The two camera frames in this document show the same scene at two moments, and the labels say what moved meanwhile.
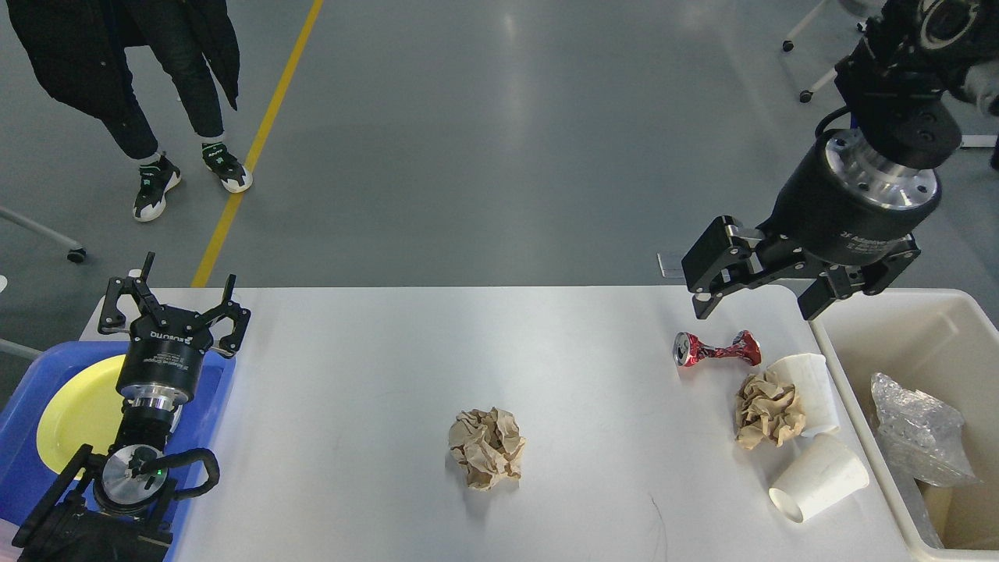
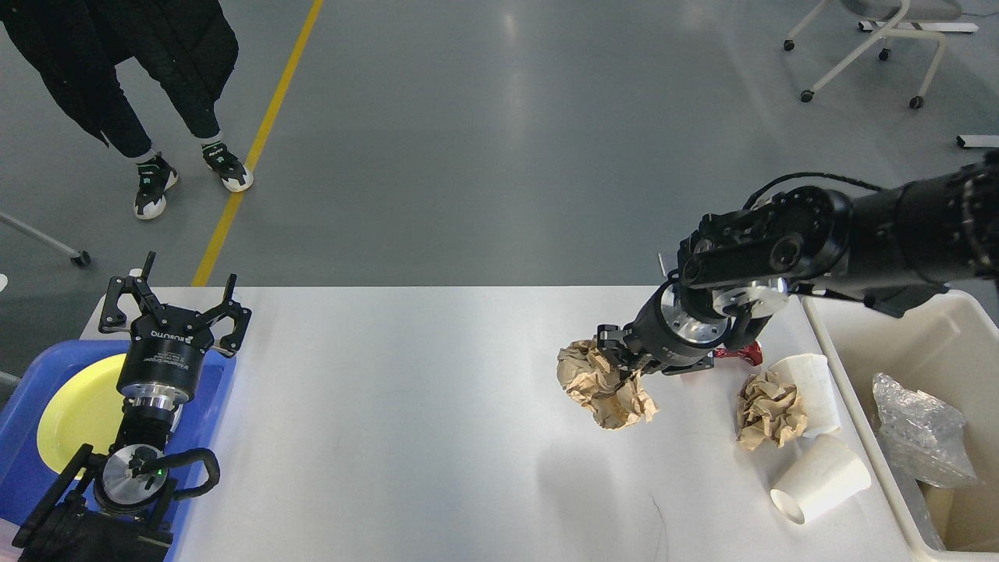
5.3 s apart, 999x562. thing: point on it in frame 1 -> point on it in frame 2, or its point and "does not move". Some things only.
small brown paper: (766, 408) does not move
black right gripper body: (845, 204) -> (665, 331)
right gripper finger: (837, 282) -> (706, 362)
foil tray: (929, 435) does not move
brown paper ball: (487, 444) -> (615, 402)
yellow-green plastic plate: (83, 407) does not move
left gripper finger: (111, 319) does not move
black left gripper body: (161, 364) does not move
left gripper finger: (239, 316) does not move
